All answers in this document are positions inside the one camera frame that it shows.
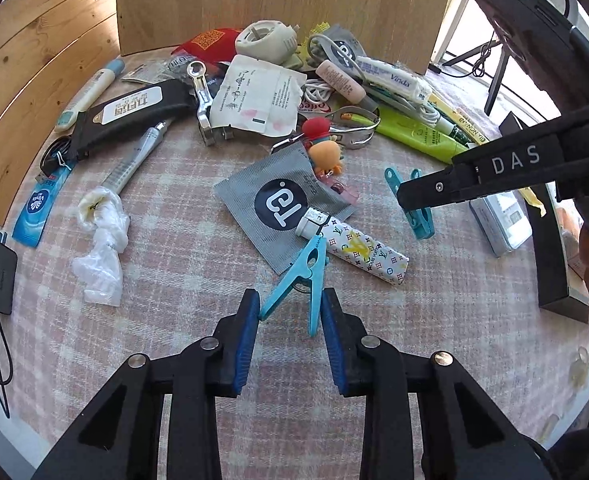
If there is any red packet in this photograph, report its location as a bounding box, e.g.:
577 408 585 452
171 26 244 62

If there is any black wet wipes pack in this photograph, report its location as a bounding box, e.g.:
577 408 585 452
68 79 196 161

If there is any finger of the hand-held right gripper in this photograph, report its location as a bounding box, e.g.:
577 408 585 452
397 104 589 211

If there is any dark green printed tube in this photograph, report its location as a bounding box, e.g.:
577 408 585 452
434 116 477 148

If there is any white cable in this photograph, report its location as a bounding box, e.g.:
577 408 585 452
301 34 456 133

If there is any black tripod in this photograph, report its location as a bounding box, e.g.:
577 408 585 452
443 39 511 117

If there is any white rectangular box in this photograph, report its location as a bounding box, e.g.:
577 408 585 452
468 191 533 259

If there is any blue sachet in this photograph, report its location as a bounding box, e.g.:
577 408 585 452
12 164 74 248

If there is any white tissue pack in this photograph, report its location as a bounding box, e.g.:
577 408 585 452
355 55 433 107

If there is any yellow and white packet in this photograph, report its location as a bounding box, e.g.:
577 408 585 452
425 91 491 147

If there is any white patterned tube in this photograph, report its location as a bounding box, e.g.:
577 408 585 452
295 207 410 286

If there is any black container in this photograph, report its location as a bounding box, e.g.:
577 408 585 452
498 110 589 325

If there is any metal can opener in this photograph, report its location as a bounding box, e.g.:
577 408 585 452
186 60 231 147

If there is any black binder clip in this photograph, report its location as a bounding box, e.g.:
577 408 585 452
38 135 78 181

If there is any teal clothespin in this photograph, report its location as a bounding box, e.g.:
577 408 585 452
384 166 436 240

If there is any white and blue pen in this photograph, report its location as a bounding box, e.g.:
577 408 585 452
54 58 126 132

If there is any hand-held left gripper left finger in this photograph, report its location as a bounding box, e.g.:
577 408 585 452
32 288 261 480

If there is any silver tube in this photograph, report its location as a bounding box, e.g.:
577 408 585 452
101 119 176 196

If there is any white round plastic holder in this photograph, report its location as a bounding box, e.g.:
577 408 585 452
234 18 301 67

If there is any white paper packet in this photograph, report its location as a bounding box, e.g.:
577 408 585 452
208 54 308 137

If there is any light blue clothespin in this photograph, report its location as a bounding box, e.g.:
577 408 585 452
258 235 331 337

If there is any orange toy figure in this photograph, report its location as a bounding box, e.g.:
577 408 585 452
301 118 360 206

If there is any crumpled white plastic wrap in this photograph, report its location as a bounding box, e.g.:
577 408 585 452
71 185 131 307

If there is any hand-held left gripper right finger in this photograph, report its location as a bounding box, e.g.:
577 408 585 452
321 288 560 480

